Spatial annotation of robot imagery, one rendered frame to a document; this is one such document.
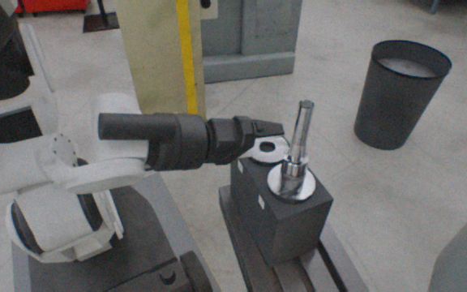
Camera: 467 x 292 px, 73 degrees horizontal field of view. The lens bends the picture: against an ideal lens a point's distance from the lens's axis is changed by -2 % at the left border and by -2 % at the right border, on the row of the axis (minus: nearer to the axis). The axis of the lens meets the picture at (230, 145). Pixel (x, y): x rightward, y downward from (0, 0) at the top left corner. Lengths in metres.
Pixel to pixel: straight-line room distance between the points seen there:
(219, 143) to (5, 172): 0.29
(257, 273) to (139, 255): 0.57
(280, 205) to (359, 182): 1.66
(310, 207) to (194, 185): 1.52
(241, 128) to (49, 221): 0.45
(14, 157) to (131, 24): 1.39
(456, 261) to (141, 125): 0.34
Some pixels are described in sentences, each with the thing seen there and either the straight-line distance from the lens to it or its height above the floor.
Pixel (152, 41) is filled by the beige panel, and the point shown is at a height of 0.81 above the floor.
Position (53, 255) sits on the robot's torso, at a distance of 0.90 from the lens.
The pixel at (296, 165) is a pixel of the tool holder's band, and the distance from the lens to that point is 0.56.
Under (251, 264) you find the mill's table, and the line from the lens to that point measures 0.75.
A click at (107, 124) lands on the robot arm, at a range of 0.41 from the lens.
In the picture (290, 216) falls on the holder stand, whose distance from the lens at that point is 0.59.
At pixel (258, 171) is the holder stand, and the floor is 1.12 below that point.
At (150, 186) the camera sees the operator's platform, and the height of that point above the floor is 0.40.
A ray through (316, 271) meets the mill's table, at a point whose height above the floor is 0.93.
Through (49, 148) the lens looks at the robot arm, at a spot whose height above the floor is 1.30.
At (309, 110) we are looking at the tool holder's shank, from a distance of 0.50.
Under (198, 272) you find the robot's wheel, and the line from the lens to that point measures 1.11.
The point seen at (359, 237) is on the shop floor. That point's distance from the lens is 1.99.
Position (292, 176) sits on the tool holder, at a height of 1.17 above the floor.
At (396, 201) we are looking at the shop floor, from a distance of 2.23.
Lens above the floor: 1.60
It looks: 44 degrees down
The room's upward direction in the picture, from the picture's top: straight up
